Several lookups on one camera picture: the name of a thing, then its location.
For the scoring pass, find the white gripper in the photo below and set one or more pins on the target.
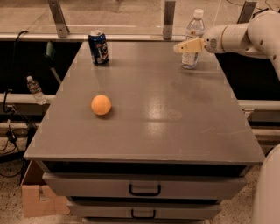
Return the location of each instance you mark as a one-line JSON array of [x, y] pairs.
[[212, 43]]

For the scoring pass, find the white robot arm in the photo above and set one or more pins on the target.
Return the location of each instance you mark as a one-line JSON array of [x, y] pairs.
[[258, 38]]

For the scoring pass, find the small clear bottle on ledge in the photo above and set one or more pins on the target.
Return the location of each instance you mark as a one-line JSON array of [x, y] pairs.
[[36, 91]]

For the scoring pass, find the blue soda can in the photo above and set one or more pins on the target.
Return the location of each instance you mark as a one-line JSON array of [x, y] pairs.
[[98, 47]]

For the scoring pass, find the grey drawer cabinet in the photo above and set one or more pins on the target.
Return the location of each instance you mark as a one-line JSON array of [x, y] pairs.
[[164, 120]]

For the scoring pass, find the orange fruit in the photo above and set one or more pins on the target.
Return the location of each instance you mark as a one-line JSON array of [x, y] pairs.
[[101, 104]]

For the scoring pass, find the lower grey drawer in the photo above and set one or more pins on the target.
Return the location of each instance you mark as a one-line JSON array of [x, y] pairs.
[[94, 209]]

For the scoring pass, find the grey drawer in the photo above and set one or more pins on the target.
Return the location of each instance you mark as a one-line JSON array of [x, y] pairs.
[[117, 186], [94, 209]]

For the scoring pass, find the upper grey drawer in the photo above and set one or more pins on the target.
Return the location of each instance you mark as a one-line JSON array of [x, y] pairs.
[[117, 186]]

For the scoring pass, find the brown cardboard box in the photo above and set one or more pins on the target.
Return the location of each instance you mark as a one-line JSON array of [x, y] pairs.
[[38, 199]]

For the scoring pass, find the middle metal bracket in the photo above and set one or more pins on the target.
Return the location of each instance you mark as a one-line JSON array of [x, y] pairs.
[[169, 11]]

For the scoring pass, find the metal bracket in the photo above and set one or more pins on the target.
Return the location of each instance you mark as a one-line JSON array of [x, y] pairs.
[[246, 11], [58, 18], [169, 11]]

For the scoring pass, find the right metal bracket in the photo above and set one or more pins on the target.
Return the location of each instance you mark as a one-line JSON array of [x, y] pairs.
[[246, 11]]

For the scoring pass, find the left metal bracket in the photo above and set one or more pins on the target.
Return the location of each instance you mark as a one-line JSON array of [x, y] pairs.
[[58, 18]]

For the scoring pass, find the green handled tool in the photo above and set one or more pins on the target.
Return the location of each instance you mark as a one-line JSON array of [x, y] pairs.
[[49, 55]]

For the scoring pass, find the black upper drawer handle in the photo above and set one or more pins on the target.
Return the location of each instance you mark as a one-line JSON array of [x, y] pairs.
[[144, 191]]

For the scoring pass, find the black drawer handle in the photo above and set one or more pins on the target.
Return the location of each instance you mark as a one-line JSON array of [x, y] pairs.
[[144, 191], [143, 214]]

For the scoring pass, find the black lower drawer handle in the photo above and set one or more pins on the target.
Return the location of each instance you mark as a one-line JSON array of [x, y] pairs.
[[143, 214]]

